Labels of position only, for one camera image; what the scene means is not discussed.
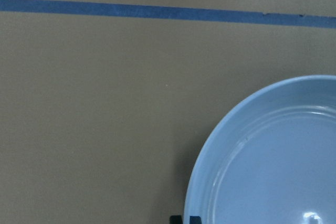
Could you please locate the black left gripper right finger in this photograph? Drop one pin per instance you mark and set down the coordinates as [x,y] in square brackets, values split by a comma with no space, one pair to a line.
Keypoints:
[195,220]

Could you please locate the blue round plate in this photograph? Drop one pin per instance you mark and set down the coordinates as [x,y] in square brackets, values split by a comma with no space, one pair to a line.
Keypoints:
[271,159]

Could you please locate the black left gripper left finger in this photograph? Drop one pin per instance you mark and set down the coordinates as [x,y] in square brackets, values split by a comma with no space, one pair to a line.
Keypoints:
[175,219]

